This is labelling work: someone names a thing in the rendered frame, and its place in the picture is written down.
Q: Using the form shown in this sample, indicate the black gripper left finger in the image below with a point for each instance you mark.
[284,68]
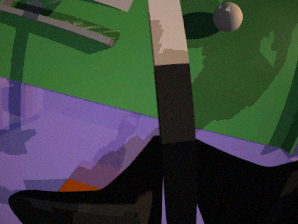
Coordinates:
[135,197]

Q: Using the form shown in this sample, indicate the green putting mat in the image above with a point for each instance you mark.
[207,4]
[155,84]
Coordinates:
[244,82]

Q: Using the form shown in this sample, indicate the grey ball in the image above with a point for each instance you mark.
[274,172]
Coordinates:
[227,17]

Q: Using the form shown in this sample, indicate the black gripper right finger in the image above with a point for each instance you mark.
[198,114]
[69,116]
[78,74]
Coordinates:
[234,191]

